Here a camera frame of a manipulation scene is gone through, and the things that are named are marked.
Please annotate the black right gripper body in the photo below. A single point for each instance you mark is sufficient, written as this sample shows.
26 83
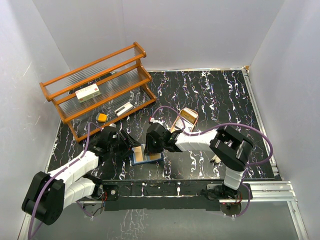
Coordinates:
160 145

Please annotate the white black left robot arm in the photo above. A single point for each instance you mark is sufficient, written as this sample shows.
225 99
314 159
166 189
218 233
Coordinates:
50 193

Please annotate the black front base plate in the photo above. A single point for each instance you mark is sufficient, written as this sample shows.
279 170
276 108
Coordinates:
160 194

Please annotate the beige oval card tray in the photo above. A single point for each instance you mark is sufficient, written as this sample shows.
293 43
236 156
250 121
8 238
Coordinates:
186 121

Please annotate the orange wooden shelf rack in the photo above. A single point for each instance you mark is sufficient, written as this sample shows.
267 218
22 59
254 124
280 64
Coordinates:
120 77

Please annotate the blue leather card holder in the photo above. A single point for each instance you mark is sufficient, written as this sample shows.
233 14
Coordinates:
150 158

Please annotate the white black small device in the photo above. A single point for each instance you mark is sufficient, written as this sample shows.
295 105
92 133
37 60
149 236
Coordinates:
123 109

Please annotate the stack of credit cards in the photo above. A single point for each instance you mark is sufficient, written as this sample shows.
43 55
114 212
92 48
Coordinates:
186 120

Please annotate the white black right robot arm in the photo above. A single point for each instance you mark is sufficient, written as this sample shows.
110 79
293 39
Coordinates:
229 145

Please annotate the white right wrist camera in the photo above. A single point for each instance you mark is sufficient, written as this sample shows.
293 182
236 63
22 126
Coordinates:
152 120

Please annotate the white red small box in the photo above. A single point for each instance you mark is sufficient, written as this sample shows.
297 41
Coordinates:
87 93

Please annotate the gold VIP credit card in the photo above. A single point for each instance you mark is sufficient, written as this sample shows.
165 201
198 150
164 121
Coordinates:
138 154

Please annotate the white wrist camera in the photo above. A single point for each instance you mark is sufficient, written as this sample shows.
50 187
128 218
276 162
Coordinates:
152 120
112 125

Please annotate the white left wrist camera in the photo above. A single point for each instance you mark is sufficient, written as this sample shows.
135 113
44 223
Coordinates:
112 125

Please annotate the orange yellow small object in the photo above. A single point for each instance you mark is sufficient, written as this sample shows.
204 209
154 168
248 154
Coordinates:
101 118

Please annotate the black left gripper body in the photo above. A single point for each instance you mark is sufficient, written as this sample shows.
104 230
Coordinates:
116 147

